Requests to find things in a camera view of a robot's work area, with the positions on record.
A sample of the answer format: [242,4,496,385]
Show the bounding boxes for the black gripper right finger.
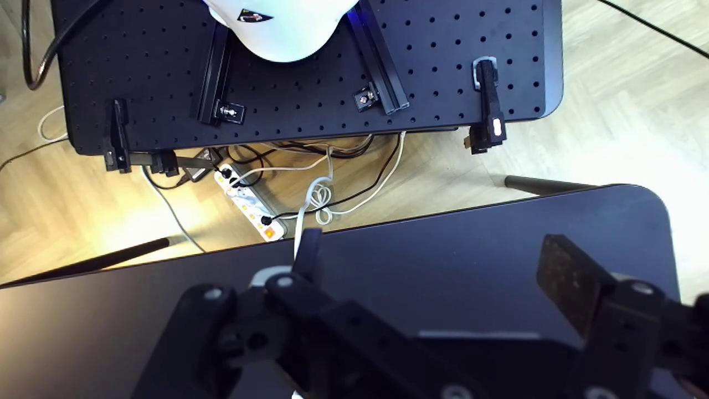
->
[536,236,709,399]

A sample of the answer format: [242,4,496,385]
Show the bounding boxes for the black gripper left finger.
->
[131,231,473,399]

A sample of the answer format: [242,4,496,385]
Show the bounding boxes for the white floor power strip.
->
[214,164,285,241]

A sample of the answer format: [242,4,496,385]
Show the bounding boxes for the black clamp left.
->
[104,97,131,174]

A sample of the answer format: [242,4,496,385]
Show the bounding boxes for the black clamp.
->
[470,58,506,154]
[104,97,131,174]

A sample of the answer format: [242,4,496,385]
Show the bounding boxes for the black clamp right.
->
[470,58,506,154]

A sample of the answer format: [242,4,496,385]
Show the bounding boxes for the black perforated mounting board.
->
[60,0,563,155]

